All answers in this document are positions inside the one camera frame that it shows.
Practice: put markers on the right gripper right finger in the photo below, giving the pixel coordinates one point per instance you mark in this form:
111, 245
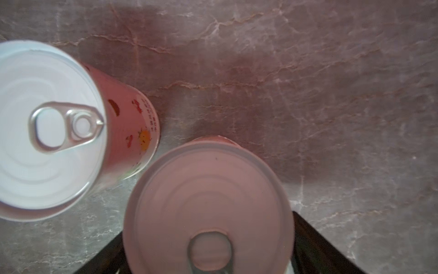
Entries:
313, 254

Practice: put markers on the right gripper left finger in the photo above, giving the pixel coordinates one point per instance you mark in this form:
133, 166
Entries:
110, 260

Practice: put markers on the small pink can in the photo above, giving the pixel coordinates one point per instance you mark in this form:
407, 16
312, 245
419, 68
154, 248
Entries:
68, 130
206, 202

